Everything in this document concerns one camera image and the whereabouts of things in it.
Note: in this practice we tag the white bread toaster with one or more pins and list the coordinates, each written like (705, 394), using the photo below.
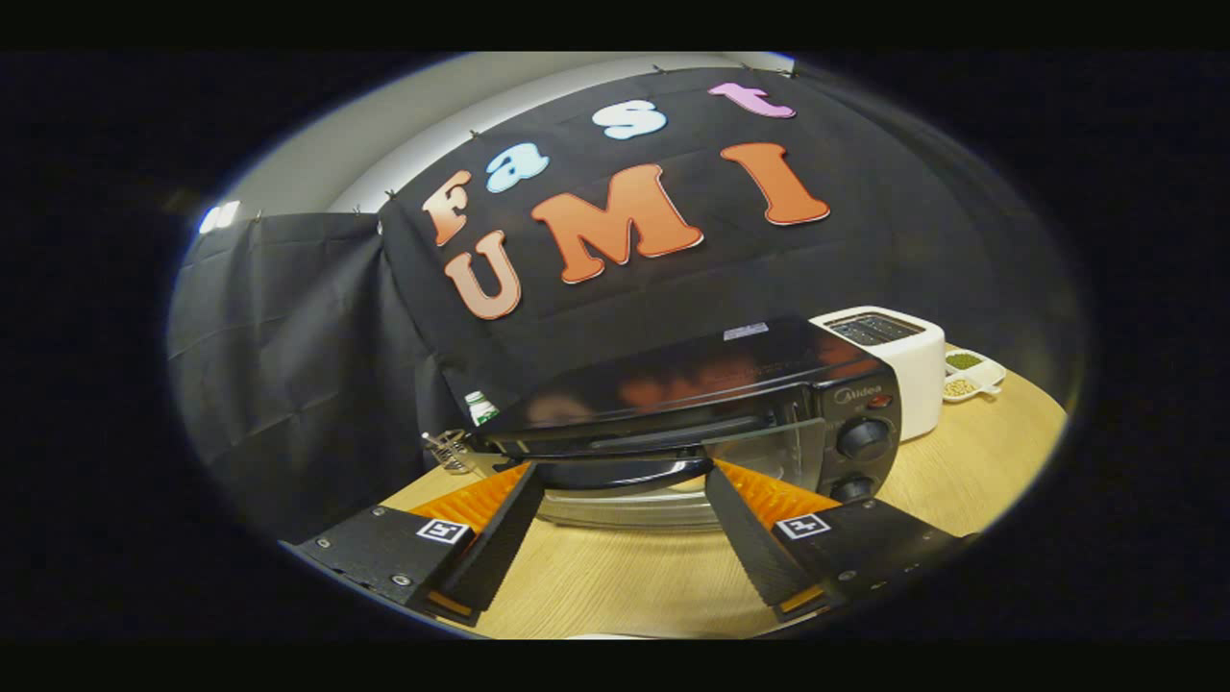
(918, 384)

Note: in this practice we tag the small ceiling light panel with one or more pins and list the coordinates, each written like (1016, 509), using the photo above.
(218, 216)

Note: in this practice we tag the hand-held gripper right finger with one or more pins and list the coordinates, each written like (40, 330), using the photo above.
(750, 548)

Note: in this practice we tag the white divided snack dish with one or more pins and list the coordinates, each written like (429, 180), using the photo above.
(972, 375)

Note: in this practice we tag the small clear glass cup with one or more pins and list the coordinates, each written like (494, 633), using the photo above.
(452, 454)

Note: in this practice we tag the white bottle green label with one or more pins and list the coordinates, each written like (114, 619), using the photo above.
(480, 408)

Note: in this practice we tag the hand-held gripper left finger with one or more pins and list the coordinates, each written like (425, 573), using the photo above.
(500, 543)

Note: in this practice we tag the black toaster oven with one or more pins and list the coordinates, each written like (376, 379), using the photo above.
(721, 375)

